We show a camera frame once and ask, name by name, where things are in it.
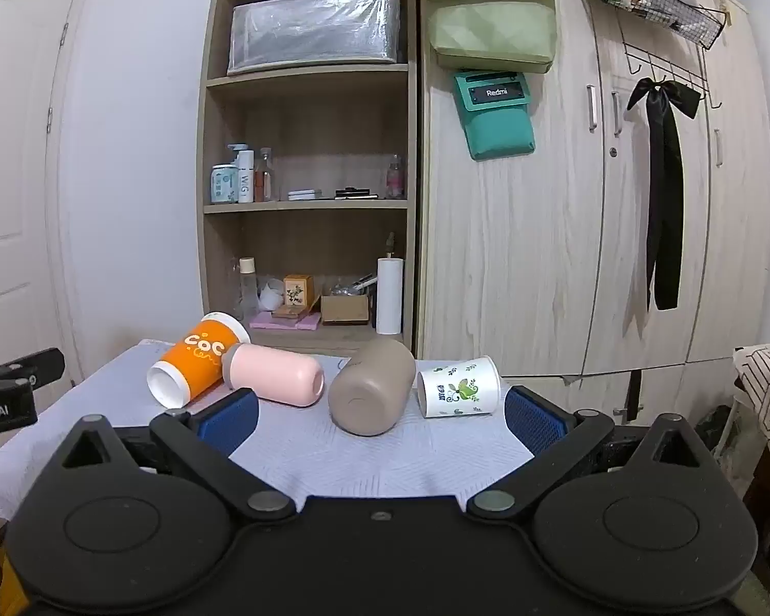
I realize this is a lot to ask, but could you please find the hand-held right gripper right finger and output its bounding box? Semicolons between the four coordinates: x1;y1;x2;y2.
467;386;721;521

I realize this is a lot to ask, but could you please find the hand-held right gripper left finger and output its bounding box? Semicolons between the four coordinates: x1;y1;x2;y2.
54;388;296;522

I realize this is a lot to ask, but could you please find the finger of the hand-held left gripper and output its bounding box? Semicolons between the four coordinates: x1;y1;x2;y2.
0;348;66;391

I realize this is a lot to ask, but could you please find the pink cup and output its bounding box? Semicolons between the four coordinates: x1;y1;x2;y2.
223;342;325;408

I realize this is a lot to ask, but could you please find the orange paper cup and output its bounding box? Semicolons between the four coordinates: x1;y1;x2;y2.
146;312;253;409

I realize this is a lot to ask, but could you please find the white cup green print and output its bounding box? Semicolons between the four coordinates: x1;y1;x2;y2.
416;355;502;419

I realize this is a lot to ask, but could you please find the taupe cup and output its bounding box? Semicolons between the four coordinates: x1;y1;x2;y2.
328;337;417;437

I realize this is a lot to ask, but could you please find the flat pink box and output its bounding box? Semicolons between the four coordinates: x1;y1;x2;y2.
249;311;322;331

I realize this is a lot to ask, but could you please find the clear bottle beige cap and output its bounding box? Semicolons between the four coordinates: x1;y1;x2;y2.
238;257;261;325

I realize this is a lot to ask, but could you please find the white table cloth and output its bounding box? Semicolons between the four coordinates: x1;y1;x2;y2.
0;339;540;522

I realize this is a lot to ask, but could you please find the yellow box plant print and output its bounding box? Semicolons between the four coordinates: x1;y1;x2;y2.
283;275;314;309

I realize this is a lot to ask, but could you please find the brown cardboard box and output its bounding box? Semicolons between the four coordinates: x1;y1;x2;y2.
321;294;370;325

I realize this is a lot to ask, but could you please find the dark bag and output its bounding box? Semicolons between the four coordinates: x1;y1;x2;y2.
696;404;737;458

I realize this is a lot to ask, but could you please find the light wooden wardrobe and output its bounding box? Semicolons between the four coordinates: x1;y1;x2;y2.
417;0;770;381

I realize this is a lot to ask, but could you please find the white paper roll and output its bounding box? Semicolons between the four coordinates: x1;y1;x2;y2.
376;257;403;335

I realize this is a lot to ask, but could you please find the white door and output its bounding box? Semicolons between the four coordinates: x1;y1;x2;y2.
0;0;89;399

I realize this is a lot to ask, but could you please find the light blue jar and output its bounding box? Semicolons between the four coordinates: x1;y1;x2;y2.
210;165;240;204

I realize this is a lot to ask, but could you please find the white pump bottle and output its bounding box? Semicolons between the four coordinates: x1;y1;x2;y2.
227;144;256;204

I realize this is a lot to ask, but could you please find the clear bottle brown liquid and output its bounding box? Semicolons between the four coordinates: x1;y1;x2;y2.
255;147;277;202

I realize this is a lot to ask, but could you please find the black ribbon bow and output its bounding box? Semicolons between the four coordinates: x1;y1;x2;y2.
627;77;702;311

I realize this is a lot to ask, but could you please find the teal pouch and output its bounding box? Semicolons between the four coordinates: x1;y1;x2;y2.
452;69;536;161

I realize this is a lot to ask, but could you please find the wooden shelf unit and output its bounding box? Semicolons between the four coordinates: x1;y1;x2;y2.
196;0;421;358

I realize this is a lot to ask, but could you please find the green cushion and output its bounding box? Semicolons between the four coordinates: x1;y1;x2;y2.
427;0;557;73

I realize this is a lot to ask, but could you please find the clear plastic storage box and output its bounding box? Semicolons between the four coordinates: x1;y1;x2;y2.
227;0;402;76

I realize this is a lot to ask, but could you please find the black wire hook rack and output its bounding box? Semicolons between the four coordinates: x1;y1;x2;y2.
621;42;723;110

